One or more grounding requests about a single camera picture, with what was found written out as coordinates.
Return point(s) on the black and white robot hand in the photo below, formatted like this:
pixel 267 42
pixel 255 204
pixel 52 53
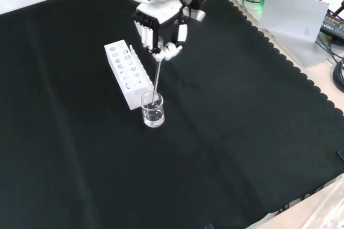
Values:
pixel 161 14

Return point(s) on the clear glass rod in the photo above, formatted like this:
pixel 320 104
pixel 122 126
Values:
pixel 157 81

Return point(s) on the white test tube rack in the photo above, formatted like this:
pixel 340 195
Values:
pixel 134 97

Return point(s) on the clear glass beaker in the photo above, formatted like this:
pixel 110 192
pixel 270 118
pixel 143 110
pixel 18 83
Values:
pixel 153 120

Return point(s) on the black bench cloth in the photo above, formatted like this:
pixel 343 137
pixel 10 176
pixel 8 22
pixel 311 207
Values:
pixel 215 105

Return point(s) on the pale upright board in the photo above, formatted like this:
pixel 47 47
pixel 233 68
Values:
pixel 293 14

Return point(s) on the black power adapter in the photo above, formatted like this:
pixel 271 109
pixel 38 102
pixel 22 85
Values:
pixel 333 26

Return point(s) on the clear plastic cloth clip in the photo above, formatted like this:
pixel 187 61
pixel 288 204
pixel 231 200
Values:
pixel 208 226

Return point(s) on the grey metal base plate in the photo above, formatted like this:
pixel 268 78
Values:
pixel 303 51

